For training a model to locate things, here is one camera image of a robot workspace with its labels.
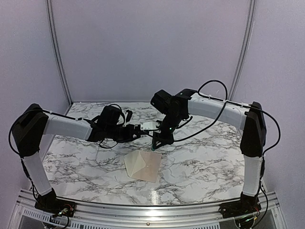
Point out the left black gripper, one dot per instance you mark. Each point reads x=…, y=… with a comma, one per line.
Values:
x=131, y=130

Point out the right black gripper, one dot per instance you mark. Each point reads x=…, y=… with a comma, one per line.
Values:
x=165, y=142

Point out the cream envelope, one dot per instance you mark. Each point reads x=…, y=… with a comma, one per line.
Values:
x=143, y=165

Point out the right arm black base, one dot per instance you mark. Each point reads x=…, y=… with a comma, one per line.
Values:
x=245, y=205

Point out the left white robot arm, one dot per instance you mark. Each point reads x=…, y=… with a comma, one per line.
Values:
x=26, y=133

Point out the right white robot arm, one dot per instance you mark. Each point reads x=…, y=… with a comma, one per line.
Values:
x=247, y=118

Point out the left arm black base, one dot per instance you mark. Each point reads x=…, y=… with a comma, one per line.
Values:
x=50, y=203

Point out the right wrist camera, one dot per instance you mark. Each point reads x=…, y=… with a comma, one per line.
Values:
x=149, y=126

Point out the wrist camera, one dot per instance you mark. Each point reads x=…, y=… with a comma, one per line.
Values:
x=127, y=116
x=149, y=126

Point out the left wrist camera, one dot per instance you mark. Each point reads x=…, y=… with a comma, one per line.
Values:
x=127, y=116

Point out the curved aluminium front rail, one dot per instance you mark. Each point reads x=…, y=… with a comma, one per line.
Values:
x=90, y=215

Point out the right aluminium corner post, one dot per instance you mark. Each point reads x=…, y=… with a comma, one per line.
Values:
x=244, y=48

